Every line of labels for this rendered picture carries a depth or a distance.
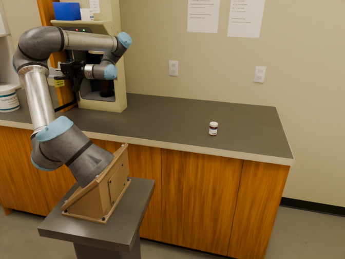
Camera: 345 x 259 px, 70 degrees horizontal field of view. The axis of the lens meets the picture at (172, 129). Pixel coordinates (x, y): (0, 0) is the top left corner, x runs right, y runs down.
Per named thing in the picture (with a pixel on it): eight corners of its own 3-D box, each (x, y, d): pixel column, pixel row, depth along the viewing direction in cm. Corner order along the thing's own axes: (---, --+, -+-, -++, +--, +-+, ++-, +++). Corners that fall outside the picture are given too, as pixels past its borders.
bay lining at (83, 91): (98, 87, 189) (92, 39, 173) (130, 90, 184) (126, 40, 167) (80, 98, 168) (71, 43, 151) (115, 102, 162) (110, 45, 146)
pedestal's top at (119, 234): (130, 253, 77) (129, 244, 75) (39, 236, 82) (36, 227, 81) (155, 187, 105) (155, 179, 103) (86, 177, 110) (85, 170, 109)
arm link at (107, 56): (125, 49, 132) (120, 61, 125) (115, 61, 139) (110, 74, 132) (112, 40, 128) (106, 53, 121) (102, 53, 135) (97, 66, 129)
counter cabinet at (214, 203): (56, 168, 264) (36, 88, 222) (254, 203, 222) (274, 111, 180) (5, 215, 206) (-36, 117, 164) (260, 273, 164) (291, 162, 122)
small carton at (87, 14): (85, 20, 139) (83, 8, 136) (94, 20, 138) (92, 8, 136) (81, 20, 134) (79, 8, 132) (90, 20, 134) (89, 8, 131)
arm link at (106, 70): (119, 72, 131) (115, 83, 126) (99, 71, 132) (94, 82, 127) (115, 60, 124) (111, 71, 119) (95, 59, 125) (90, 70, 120)
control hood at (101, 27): (65, 37, 150) (62, 19, 146) (114, 39, 143) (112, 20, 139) (53, 39, 140) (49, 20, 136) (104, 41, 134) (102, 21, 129)
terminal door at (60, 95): (77, 102, 168) (66, 40, 149) (39, 119, 143) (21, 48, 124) (76, 102, 168) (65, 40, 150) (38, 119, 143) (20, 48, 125)
